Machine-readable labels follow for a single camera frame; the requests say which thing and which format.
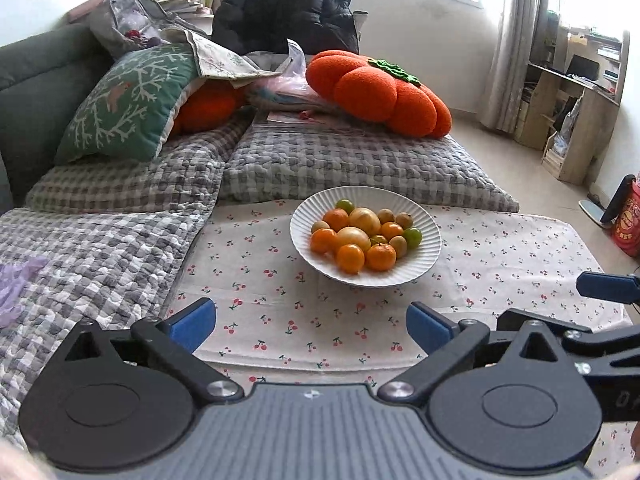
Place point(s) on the grey checkered sofa blanket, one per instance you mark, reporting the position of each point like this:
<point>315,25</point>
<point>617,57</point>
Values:
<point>101,239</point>

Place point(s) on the plastic bag on sofa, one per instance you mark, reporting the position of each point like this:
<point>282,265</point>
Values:
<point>287,90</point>

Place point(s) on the green patterned pillow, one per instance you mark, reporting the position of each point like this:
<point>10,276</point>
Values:
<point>131,111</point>

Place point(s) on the grey curtain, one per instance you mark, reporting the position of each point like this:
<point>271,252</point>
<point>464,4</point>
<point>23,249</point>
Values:
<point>520,24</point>

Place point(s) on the black down jacket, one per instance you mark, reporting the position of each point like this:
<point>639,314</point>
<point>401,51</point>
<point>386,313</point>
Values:
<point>245,26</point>

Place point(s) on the small yellow-green fruit in plate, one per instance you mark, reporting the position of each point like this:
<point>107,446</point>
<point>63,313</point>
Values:
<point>378,240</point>

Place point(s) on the smooth orange fruit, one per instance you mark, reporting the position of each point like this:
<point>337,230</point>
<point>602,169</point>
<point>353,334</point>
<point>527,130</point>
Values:
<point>350,258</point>
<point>323,240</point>

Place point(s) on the large yellow fruit back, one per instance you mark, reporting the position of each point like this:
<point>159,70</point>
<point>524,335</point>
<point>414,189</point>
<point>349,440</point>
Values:
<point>366,220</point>

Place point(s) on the large yellow fruit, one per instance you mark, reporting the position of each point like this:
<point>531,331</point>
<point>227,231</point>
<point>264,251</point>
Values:
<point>354,236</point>
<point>366,220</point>

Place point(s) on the brown longan fruit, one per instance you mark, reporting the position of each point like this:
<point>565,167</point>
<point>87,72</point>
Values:
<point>385,215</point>

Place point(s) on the large yellow fruit front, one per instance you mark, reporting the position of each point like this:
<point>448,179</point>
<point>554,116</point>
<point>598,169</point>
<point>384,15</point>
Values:
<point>354,236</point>

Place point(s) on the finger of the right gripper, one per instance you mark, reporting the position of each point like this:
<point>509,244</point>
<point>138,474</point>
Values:
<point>608,352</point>
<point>623,289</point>

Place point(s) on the dark green sofa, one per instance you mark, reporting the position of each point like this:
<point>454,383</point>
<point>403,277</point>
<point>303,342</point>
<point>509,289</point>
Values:
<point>44,78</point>

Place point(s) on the red printed bag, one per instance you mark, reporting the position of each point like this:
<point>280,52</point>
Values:
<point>626,229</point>

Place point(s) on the green lime fruit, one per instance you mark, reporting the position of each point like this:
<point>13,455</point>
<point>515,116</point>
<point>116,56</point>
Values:
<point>413,237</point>

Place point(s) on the brown longan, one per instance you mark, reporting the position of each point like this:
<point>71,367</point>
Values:
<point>319,225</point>
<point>404,220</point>
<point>400,245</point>

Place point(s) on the white ribbed plate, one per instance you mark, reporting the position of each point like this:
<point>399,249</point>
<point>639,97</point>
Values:
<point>413,266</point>

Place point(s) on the stemmed orange tangerine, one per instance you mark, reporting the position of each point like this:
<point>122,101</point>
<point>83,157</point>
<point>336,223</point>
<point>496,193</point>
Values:
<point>381,257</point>

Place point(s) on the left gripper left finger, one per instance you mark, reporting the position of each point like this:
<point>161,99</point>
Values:
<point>170,343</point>

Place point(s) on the cherry print cloth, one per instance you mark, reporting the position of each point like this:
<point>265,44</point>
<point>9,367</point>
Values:
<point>279,320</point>

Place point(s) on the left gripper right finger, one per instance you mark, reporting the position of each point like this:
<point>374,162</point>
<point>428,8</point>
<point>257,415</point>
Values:
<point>450,349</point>

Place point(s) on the wooden desk shelf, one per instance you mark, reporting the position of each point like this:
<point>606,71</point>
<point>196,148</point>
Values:
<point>573,87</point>

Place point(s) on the orange persimmon plush cushion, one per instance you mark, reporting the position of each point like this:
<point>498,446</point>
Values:
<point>377,91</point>

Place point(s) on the small orange fruit in plate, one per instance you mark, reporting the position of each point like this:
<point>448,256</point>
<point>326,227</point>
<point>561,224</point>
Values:
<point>391,229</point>

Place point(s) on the brown longan front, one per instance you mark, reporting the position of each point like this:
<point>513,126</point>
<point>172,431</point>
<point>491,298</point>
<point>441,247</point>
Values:
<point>400,245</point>

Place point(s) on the grey checkered quilt cushion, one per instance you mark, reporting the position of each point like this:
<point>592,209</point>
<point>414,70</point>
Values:
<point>293,162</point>

